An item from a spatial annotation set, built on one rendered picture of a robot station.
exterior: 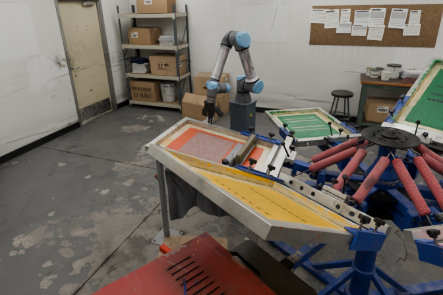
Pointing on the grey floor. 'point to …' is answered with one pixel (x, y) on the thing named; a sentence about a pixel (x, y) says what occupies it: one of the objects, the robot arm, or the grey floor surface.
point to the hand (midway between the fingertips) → (210, 126)
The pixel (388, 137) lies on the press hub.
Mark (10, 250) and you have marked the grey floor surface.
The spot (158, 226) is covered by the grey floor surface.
